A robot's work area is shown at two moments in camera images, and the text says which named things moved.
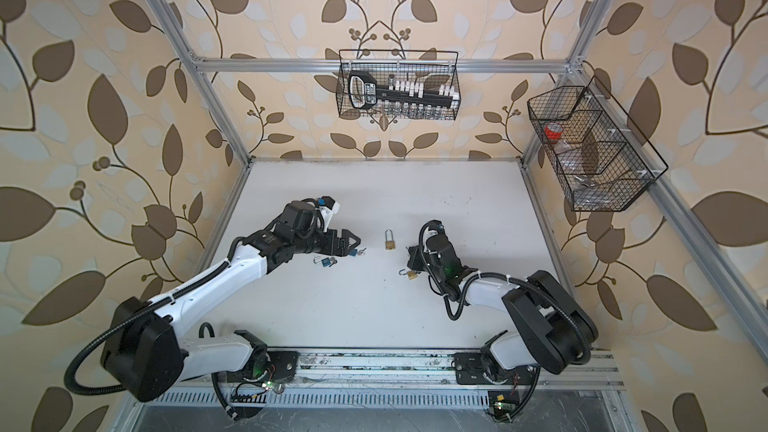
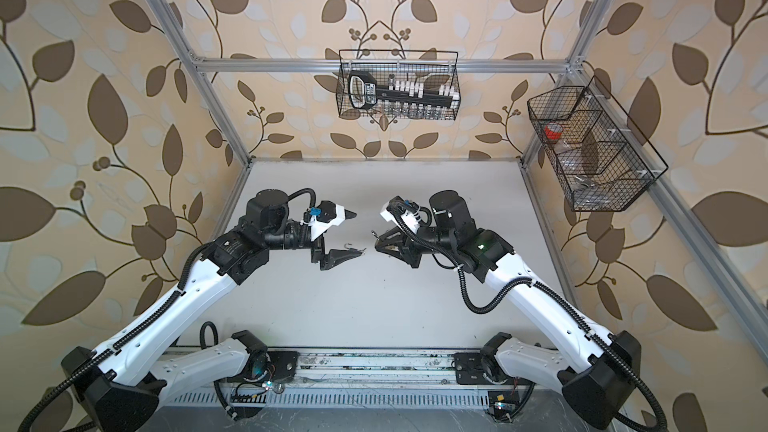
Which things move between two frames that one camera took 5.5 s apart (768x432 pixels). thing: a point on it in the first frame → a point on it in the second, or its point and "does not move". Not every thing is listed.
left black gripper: [343, 248] → [332, 256]
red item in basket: [553, 130] does not move
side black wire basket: [605, 161] does not move
